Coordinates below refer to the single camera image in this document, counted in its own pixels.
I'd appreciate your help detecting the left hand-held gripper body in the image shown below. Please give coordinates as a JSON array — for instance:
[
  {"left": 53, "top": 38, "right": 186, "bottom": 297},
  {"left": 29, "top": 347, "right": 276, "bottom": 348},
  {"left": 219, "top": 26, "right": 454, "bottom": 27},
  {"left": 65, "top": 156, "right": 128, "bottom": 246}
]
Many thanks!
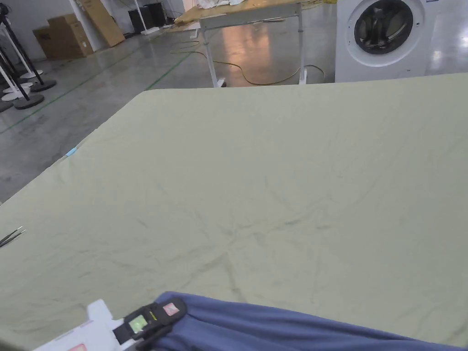
[{"left": 34, "top": 299, "right": 133, "bottom": 351}]

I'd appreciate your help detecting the blue garment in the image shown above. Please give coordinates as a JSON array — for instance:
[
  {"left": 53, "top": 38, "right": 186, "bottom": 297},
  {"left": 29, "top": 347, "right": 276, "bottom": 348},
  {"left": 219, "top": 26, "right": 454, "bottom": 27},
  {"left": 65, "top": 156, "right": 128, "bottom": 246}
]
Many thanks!
[{"left": 148, "top": 291, "right": 468, "bottom": 351}]

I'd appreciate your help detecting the spare hand-held gripper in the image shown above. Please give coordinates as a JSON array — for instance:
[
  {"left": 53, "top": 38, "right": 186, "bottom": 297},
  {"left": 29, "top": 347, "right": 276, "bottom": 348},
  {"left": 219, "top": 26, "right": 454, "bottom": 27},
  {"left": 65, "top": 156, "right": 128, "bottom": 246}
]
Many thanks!
[{"left": 0, "top": 226, "right": 27, "bottom": 248}]

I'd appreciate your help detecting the bed with pale green sheet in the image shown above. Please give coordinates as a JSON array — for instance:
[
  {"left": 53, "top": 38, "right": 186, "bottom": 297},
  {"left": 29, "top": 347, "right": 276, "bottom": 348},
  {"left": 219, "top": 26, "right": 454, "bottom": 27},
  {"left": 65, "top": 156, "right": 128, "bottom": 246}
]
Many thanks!
[{"left": 0, "top": 72, "right": 468, "bottom": 351}]

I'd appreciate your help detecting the group of round-based pole stands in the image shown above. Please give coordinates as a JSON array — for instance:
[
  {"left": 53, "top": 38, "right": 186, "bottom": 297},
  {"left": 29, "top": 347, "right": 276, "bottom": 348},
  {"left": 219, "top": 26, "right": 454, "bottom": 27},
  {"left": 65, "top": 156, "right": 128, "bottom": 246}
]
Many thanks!
[{"left": 0, "top": 0, "right": 58, "bottom": 112}]

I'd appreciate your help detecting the white floor stand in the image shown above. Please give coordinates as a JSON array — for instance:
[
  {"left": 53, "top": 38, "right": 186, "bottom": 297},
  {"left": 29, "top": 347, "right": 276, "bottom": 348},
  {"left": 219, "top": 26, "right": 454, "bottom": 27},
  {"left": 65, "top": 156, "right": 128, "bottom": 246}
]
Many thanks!
[{"left": 132, "top": 0, "right": 161, "bottom": 37}]

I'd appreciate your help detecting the tall flat brown carton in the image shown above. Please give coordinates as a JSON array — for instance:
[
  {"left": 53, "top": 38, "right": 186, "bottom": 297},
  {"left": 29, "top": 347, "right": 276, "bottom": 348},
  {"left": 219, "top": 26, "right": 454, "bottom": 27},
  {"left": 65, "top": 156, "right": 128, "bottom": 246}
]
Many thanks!
[{"left": 78, "top": 0, "right": 127, "bottom": 48}]

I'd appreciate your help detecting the black box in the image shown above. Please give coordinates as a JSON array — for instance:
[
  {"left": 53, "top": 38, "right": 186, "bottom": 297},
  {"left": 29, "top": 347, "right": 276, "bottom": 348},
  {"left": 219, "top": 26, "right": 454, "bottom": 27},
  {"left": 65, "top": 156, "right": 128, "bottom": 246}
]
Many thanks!
[{"left": 128, "top": 2, "right": 165, "bottom": 34}]

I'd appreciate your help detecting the wooden table with white legs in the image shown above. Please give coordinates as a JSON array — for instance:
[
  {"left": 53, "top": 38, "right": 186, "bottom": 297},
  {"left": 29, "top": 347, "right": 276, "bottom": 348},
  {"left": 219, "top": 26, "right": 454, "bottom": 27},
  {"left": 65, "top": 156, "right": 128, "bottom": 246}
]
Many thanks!
[{"left": 174, "top": 0, "right": 308, "bottom": 88}]

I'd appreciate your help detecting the white washing machine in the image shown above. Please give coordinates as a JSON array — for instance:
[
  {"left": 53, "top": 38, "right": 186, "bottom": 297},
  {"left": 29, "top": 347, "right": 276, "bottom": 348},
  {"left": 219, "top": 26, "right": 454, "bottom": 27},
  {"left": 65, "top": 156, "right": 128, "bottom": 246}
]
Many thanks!
[{"left": 334, "top": 0, "right": 435, "bottom": 83}]

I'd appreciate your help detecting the yellow cable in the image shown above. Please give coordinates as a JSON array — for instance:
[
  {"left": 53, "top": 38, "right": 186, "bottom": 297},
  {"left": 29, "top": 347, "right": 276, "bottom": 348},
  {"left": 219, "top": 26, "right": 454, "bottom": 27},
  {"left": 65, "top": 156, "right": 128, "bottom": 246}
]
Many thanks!
[{"left": 169, "top": 36, "right": 326, "bottom": 85}]

